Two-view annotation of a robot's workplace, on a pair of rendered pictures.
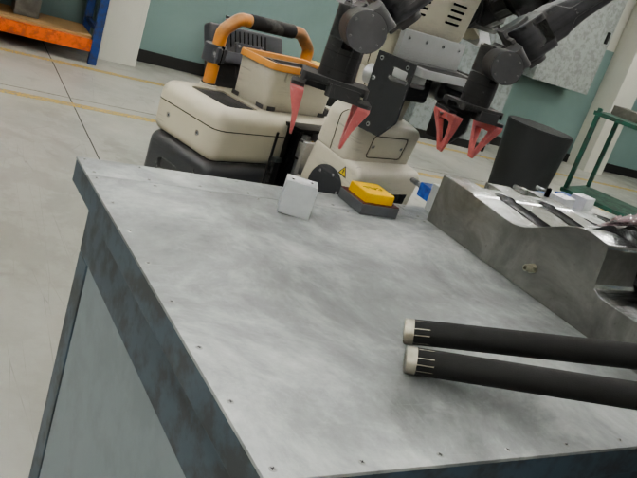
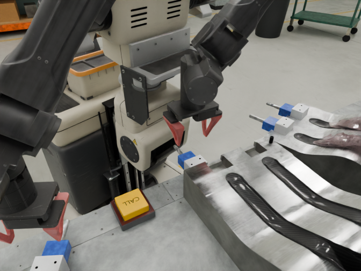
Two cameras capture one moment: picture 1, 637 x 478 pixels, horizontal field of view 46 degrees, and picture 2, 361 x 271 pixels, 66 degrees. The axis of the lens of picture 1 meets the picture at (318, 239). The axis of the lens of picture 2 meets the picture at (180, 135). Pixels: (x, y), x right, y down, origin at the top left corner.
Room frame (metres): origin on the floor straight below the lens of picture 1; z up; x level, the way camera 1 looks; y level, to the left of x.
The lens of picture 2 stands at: (0.89, -0.21, 1.33)
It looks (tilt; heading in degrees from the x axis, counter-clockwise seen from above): 37 degrees down; 4
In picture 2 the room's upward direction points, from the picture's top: straight up
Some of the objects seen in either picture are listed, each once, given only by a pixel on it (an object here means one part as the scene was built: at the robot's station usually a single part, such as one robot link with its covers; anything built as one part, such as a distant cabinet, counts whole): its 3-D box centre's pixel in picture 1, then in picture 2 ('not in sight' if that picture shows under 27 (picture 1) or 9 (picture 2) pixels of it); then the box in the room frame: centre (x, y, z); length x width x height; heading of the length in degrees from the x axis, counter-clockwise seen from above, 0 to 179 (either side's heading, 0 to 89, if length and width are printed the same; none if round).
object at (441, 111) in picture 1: (453, 127); (182, 127); (1.41, -0.17, 0.97); 0.07 x 0.07 x 0.09; 33
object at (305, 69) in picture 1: (339, 65); (11, 189); (1.14, 0.05, 1.04); 0.10 x 0.07 x 0.07; 98
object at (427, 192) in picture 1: (429, 191); (186, 158); (1.46, -0.18, 0.83); 0.13 x 0.05 x 0.05; 35
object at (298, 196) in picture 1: (298, 188); (58, 248); (1.17, 0.06, 0.83); 0.13 x 0.05 x 0.05; 7
